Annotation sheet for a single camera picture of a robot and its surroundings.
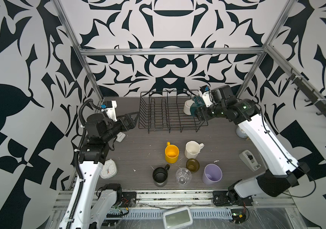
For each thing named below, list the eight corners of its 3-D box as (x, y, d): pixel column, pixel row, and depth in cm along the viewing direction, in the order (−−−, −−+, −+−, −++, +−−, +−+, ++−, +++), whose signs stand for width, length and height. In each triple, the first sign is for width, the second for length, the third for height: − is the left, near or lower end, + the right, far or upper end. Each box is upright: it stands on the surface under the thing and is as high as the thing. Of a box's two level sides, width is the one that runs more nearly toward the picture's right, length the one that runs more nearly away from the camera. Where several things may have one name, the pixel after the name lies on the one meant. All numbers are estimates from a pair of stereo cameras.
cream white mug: (184, 160, 88) (186, 154, 80) (183, 148, 93) (185, 140, 85) (202, 160, 88) (206, 154, 80) (200, 148, 93) (203, 140, 85)
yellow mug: (165, 163, 87) (165, 157, 80) (165, 147, 94) (165, 141, 87) (178, 163, 87) (179, 157, 80) (177, 147, 94) (178, 141, 87)
